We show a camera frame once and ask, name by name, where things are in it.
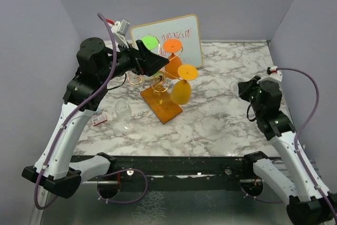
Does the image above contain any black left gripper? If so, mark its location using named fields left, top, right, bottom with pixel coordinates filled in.
left=98, top=37, right=170, bottom=83

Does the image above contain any green plastic wine glass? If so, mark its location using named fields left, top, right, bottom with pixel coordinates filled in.
left=141, top=35, right=160, bottom=51

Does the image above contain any orange plastic wine glass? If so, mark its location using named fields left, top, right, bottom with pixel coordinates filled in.
left=163, top=39, right=183, bottom=80

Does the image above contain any yellow plastic wine glass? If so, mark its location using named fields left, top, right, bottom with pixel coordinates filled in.
left=171, top=64, right=198, bottom=105

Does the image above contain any clear wine glass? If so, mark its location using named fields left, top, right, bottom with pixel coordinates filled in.
left=114, top=100, right=135, bottom=130
left=229, top=81, right=239, bottom=96

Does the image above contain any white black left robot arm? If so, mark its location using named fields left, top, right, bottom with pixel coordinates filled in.
left=22, top=37, right=169, bottom=199

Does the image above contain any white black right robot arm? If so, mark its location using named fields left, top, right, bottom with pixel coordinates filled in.
left=237, top=76, right=336, bottom=224

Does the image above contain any wooden rack base board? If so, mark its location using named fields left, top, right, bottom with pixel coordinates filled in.
left=140, top=87, right=183, bottom=124

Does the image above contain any yellow framed whiteboard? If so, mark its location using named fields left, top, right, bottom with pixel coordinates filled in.
left=130, top=14, right=203, bottom=68

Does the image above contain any small red white box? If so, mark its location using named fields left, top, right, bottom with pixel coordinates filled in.
left=91, top=112, right=107, bottom=126

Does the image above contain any gold wire wine glass rack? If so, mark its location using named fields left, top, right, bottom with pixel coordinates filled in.
left=127, top=36, right=183, bottom=94

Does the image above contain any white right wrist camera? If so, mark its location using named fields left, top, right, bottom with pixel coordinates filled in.
left=257, top=66, right=283, bottom=84

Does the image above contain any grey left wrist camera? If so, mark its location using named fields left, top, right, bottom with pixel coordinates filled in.
left=110, top=19, right=130, bottom=48

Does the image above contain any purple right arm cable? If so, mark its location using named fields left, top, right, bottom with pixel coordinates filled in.
left=276, top=67, right=337, bottom=220

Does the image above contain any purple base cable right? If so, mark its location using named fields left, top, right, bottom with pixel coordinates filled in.
left=242, top=158, right=285, bottom=204

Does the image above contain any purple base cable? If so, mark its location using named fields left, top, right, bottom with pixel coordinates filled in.
left=96, top=168, right=148, bottom=205
left=242, top=158, right=285, bottom=204

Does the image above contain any black mounting rail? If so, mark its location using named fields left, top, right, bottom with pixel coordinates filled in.
left=89, top=152, right=261, bottom=192

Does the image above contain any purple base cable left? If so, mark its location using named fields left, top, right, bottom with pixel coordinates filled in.
left=96, top=168, right=148, bottom=205

